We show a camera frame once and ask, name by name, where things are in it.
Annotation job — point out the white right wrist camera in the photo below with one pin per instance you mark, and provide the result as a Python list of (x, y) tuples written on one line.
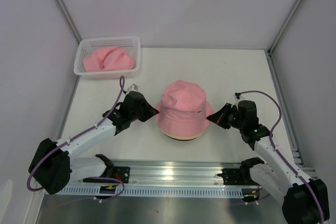
[(238, 96)]

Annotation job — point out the beige bucket hat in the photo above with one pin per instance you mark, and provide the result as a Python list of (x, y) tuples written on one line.
[(182, 137)]

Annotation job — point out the pink bucket hat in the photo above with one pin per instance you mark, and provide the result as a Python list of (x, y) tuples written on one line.
[(108, 59), (183, 109)]

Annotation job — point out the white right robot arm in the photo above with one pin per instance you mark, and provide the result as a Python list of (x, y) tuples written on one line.
[(302, 198)]

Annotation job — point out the aluminium corner post right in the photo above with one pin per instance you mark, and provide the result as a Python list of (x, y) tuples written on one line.
[(295, 8)]

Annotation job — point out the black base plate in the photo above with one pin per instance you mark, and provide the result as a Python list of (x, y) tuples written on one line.
[(120, 173), (232, 176)]

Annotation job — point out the aluminium corner post left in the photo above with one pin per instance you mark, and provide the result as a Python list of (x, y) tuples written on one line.
[(68, 20)]

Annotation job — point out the white plastic basket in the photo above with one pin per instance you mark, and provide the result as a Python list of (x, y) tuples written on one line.
[(87, 46)]

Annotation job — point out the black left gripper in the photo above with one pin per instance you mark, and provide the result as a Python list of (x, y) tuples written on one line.
[(150, 112)]

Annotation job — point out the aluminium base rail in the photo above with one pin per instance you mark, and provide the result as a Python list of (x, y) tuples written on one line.
[(174, 174)]

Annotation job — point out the white slotted cable duct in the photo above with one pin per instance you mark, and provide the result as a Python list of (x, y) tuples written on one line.
[(139, 191)]

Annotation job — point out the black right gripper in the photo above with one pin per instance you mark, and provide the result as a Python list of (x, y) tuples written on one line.
[(219, 117)]

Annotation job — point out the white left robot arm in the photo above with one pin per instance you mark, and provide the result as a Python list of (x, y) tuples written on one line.
[(55, 163)]

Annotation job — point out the black bucket hat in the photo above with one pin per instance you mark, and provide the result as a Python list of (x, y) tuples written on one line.
[(178, 139)]

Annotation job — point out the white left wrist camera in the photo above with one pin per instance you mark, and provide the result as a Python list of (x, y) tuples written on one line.
[(132, 87)]

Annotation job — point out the aluminium corner post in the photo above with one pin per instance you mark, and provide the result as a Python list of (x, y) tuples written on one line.
[(68, 20), (295, 8)]

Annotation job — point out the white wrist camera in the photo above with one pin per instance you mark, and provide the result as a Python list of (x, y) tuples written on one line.
[(238, 96), (132, 87)]

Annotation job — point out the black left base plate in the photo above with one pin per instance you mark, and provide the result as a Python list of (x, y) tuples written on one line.
[(120, 173)]

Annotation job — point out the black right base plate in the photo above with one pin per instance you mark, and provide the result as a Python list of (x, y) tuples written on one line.
[(232, 176)]

